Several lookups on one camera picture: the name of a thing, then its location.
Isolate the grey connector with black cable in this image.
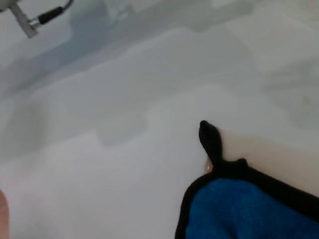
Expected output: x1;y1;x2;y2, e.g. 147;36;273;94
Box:
9;0;75;39

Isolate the blue rag with black trim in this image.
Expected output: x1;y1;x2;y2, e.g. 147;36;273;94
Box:
174;119;319;239

